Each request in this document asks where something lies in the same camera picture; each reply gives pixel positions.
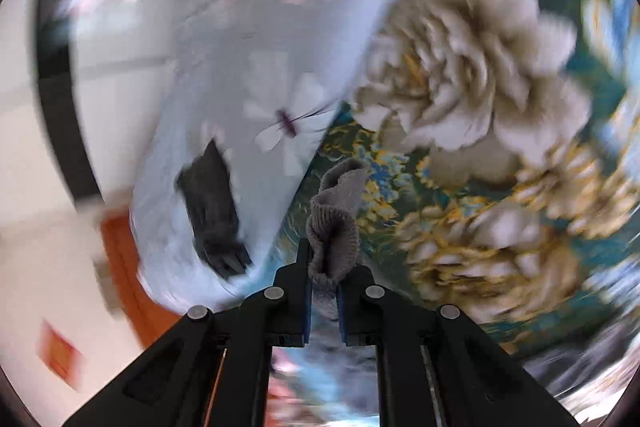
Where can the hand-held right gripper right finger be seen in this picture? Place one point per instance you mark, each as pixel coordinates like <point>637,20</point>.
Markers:
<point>341,317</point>

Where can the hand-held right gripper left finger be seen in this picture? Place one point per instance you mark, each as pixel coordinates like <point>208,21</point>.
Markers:
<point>306,317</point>

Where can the dark grey garment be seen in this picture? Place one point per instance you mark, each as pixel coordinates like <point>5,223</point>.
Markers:
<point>215,207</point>

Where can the light blue floral duvet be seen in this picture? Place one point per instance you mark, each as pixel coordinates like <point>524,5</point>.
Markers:
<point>200,57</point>

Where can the orange wooden headboard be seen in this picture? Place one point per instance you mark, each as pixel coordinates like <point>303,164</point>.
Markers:
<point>130,272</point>

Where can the red square object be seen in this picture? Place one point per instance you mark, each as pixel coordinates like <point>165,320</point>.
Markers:
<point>60,352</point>

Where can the grey knit sweater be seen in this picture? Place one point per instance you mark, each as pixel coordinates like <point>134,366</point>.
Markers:
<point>332,237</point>

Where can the teal floral bed sheet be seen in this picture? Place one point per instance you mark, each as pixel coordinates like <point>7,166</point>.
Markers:
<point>475,82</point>

